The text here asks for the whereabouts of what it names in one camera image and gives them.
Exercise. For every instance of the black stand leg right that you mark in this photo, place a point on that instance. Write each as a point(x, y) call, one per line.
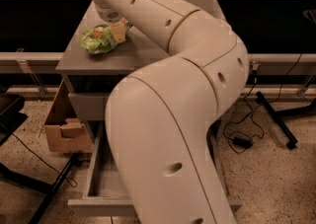
point(279, 115)

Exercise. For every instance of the black stand left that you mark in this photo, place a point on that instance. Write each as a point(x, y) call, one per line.
point(27, 153)

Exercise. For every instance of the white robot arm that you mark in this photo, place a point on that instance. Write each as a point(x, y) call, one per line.
point(170, 184)

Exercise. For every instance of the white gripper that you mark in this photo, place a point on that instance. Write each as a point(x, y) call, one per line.
point(109, 15)

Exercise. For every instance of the grey drawer cabinet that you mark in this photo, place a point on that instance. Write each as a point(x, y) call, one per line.
point(131, 50)

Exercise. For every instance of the green rice chip bag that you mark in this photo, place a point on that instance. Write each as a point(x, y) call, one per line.
point(95, 45)

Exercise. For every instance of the cardboard box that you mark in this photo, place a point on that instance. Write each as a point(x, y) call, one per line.
point(64, 132)

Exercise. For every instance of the open grey middle drawer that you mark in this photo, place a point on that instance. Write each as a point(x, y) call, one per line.
point(104, 193)

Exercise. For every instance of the black power adapter with cable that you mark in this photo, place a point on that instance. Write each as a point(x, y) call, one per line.
point(239, 139)

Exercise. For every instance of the closed grey top drawer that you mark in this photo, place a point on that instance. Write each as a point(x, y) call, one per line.
point(89, 106)

